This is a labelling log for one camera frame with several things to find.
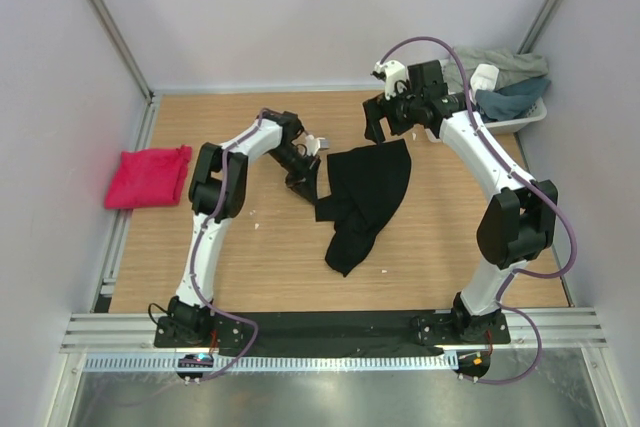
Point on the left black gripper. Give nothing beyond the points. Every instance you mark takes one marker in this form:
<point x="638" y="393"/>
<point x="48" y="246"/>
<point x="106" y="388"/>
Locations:
<point x="308" y="174"/>

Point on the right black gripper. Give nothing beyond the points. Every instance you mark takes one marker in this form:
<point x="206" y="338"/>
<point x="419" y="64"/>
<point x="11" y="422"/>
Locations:
<point x="374" y="110"/>

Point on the black t shirt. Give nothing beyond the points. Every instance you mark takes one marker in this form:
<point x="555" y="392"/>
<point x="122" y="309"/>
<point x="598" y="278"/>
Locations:
<point x="367" y="186"/>

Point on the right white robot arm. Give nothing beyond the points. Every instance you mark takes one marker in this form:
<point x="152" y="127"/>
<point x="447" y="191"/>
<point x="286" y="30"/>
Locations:
<point x="518" y="223"/>

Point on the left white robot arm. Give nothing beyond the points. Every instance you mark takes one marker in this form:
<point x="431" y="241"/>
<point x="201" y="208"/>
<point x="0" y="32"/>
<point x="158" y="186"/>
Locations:
<point x="217" y="193"/>

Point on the white t shirt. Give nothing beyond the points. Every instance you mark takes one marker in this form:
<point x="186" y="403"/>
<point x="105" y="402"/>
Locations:
<point x="484" y="78"/>

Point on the teal blue t shirt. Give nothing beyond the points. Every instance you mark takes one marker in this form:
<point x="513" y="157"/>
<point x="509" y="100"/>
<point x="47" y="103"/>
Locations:
<point x="510" y="102"/>

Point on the grey t shirt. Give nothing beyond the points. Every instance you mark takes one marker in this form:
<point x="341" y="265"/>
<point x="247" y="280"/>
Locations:
<point x="513" y="68"/>

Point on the white laundry basket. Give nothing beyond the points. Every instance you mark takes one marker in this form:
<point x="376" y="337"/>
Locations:
<point x="520" y="119"/>

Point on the folded pink t shirt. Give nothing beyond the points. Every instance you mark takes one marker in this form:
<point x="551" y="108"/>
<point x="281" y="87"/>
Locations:
<point x="152" y="177"/>

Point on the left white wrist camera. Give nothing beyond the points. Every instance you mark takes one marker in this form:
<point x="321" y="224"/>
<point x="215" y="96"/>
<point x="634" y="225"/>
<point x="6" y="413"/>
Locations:
<point x="313" y="145"/>

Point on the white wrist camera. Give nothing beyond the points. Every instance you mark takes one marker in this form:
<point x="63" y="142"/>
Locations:
<point x="394" y="74"/>
<point x="313" y="145"/>

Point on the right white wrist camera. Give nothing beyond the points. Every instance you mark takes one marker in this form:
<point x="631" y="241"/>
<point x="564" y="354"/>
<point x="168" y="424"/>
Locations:
<point x="394" y="74"/>

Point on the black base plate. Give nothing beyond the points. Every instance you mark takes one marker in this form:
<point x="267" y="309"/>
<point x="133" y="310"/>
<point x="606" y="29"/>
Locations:
<point x="342" y="334"/>

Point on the aluminium frame rail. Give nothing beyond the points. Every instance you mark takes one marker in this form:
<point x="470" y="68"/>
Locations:
<point x="551" y="327"/>

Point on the slotted cable duct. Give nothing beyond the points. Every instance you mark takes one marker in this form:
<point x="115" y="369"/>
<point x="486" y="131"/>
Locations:
<point x="199" y="362"/>

